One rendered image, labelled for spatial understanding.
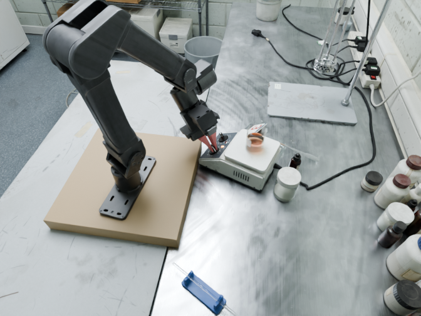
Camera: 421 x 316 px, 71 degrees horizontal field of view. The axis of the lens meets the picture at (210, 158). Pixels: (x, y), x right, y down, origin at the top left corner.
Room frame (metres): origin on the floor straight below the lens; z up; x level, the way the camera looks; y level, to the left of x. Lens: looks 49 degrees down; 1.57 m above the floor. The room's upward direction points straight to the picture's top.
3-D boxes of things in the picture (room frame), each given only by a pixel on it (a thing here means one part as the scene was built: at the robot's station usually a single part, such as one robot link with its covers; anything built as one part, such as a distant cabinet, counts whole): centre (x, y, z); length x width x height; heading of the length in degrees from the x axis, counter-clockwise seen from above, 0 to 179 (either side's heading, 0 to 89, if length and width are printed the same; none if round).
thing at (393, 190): (0.43, -0.46, 0.95); 0.06 x 0.06 x 0.10
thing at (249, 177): (0.56, -0.09, 0.94); 0.22 x 0.13 x 0.08; 60
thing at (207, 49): (2.17, 0.04, 0.22); 0.33 x 0.33 x 0.41
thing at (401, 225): (0.32, -0.42, 0.94); 0.03 x 0.03 x 0.08
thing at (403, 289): (0.18, -0.39, 0.93); 0.05 x 0.05 x 0.06
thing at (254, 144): (0.55, -0.12, 1.02); 0.06 x 0.05 x 0.08; 155
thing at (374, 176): (0.48, -0.44, 0.92); 0.04 x 0.04 x 0.04
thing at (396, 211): (0.36, -0.45, 0.93); 0.06 x 0.06 x 0.07
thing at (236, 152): (0.54, -0.11, 0.98); 0.12 x 0.12 x 0.01; 60
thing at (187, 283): (0.20, 0.02, 0.92); 0.10 x 0.03 x 0.04; 52
